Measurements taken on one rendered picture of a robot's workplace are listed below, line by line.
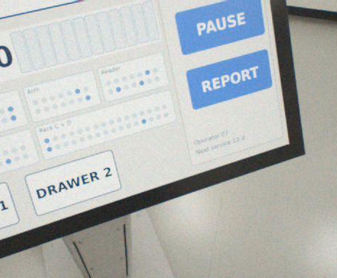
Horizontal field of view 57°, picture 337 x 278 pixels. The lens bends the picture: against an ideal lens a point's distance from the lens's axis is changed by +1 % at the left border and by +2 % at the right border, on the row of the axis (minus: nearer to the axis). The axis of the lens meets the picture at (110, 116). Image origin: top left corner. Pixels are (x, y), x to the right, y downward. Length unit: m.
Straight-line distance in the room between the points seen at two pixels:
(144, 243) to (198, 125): 1.00
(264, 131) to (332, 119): 1.56
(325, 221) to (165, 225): 0.65
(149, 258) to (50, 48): 1.09
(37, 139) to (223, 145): 0.20
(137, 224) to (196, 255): 0.26
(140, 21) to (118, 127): 0.11
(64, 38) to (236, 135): 0.22
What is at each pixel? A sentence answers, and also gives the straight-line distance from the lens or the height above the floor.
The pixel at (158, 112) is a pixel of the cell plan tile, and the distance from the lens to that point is 0.33.
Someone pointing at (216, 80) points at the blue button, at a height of 1.05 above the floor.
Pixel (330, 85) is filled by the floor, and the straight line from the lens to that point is 2.13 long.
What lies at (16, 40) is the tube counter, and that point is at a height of 1.12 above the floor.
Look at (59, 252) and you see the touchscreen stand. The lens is 1.33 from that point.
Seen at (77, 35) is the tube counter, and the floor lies 1.11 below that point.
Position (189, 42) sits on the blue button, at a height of 1.09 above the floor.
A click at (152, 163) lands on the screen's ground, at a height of 1.00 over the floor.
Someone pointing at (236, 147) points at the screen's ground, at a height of 0.99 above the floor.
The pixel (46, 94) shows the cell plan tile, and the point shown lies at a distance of 0.30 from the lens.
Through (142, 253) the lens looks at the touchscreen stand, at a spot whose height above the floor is 0.04.
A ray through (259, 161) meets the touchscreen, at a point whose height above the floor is 0.97.
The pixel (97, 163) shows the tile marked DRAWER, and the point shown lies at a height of 1.01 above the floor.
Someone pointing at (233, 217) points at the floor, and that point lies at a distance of 1.45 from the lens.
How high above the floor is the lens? 1.29
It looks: 50 degrees down
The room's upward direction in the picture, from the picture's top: 5 degrees counter-clockwise
